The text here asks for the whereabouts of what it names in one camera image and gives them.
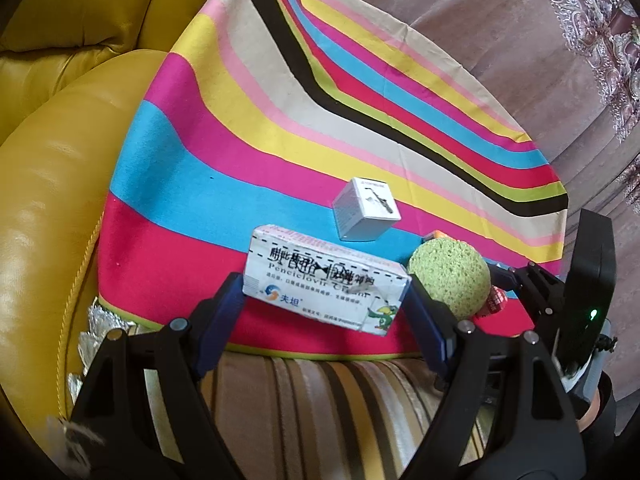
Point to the person right hand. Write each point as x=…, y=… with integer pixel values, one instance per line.
x=591, y=414

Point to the orange medicine box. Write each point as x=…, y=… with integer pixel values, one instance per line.
x=434, y=235

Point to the green round sponge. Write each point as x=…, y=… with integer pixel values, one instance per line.
x=452, y=272

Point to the striped colourful cloth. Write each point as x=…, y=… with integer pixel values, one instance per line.
x=263, y=111

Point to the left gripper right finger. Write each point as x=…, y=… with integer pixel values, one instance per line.
x=433, y=325

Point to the red medicine box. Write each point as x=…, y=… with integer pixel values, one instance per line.
x=494, y=303

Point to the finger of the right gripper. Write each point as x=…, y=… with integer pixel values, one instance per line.
x=508, y=278

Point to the white saxophone cube box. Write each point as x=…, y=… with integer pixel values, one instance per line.
x=364, y=210

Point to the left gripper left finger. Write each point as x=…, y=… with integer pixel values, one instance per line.
x=213, y=322

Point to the black camera box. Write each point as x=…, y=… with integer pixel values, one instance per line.
x=588, y=293

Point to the yellow leather sofa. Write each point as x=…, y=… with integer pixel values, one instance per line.
x=73, y=73

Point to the white blue cream box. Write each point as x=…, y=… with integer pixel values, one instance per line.
x=324, y=281

